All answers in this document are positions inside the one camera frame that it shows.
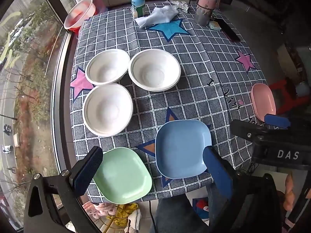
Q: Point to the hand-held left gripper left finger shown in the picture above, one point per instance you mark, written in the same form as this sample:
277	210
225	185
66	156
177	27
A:
87	174

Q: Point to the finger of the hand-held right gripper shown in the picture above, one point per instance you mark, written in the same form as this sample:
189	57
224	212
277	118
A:
247	129
277	121

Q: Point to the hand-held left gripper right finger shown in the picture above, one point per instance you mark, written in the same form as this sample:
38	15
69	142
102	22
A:
218	174

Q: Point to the pink square plate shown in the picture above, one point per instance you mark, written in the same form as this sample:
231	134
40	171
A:
263	102

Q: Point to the green square plate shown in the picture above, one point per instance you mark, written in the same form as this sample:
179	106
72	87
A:
124	177

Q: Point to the blue square plate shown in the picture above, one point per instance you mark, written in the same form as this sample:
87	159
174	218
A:
179	148

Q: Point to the white bowl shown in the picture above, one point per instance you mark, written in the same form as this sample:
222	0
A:
107	68
108	109
153	70

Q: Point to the person's right hand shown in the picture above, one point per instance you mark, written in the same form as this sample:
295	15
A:
289	191

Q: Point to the red plastic stool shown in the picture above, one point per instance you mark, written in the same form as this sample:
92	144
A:
279	86

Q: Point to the person's leg in jeans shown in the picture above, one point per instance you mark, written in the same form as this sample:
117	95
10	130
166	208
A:
177	216

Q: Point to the grey checked star tablecloth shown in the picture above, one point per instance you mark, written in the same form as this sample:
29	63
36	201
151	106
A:
194	77

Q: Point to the pink thermos flask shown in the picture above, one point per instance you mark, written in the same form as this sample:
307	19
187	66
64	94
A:
206	4

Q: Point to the crumpled white tissue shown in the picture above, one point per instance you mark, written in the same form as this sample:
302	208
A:
181	6

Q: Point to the white tissue sheet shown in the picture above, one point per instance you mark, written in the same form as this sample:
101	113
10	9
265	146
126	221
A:
158	15

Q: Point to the pink plastic basin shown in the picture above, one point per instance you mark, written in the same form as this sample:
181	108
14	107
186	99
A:
80	12

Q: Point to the green cap bottle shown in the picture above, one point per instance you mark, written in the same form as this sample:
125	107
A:
138	4

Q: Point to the black window frame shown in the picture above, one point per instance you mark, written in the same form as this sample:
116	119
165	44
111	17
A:
59	77

